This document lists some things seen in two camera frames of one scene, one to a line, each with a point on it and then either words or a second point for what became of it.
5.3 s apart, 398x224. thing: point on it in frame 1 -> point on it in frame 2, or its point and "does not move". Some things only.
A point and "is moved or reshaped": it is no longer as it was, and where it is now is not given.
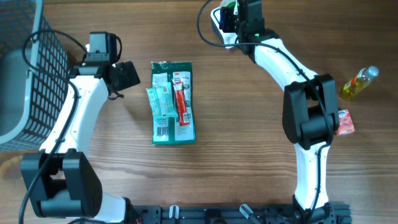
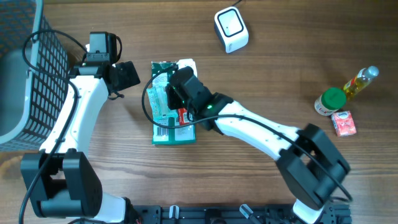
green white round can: [227, 3] is moved or reshaped
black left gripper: [129, 74] does not move
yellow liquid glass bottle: [359, 82] does not move
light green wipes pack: [160, 98] does not move
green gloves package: [166, 131] does not move
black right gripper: [226, 16] -> [173, 103]
